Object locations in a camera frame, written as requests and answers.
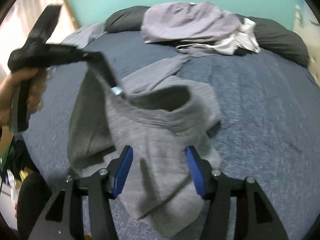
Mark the beige curtain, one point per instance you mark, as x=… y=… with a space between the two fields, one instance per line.
x=19 y=22

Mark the white garment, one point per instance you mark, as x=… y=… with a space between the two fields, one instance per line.
x=242 y=38

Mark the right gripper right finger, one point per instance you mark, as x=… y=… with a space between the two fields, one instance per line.
x=256 y=218

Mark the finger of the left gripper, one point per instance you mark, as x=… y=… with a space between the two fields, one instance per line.
x=103 y=72

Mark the light lilac-grey garment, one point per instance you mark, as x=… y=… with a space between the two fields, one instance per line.
x=180 y=21

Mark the cream tufted headboard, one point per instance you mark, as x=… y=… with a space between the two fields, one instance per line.
x=307 y=27

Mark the long dark grey pillow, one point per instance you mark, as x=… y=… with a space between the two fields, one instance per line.
x=269 y=34

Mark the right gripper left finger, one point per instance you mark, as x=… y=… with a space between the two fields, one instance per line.
x=62 y=217

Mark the wooden window frame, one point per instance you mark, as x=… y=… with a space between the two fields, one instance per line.
x=71 y=15

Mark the person's left hand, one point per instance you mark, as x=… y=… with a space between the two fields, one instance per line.
x=38 y=78

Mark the dark blue bed sheet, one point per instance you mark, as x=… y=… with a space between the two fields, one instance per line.
x=269 y=128

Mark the light grey blanket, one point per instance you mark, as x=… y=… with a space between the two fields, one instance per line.
x=85 y=35

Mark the grey sweatshirt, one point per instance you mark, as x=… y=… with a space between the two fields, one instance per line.
x=159 y=116

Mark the grey hoodie with drawstring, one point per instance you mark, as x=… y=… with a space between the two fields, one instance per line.
x=197 y=49

